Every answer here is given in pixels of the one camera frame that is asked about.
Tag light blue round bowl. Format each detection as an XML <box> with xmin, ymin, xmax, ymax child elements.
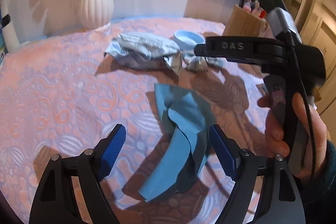
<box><xmin>173</xmin><ymin>30</ymin><xmax>205</xmax><ymax>51</ymax></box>

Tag tracker with green light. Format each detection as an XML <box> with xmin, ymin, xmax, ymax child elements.
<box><xmin>259</xmin><ymin>0</ymin><xmax>302</xmax><ymax>44</ymax></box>

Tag white snack packet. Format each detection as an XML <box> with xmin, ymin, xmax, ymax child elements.
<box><xmin>104</xmin><ymin>32</ymin><xmax>182</xmax><ymax>76</ymax></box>

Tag wooden pen holder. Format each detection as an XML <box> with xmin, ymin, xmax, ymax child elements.
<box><xmin>223</xmin><ymin>0</ymin><xmax>268</xmax><ymax>37</ymax></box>

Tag blue cloth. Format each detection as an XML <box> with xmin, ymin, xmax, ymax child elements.
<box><xmin>138</xmin><ymin>84</ymin><xmax>216</xmax><ymax>202</ymax></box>

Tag person right hand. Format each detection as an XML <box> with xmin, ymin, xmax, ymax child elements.
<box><xmin>257</xmin><ymin>92</ymin><xmax>329</xmax><ymax>183</ymax></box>

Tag white desk lamp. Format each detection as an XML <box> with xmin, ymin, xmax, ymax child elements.
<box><xmin>1</xmin><ymin>0</ymin><xmax>20</xmax><ymax>53</ymax></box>

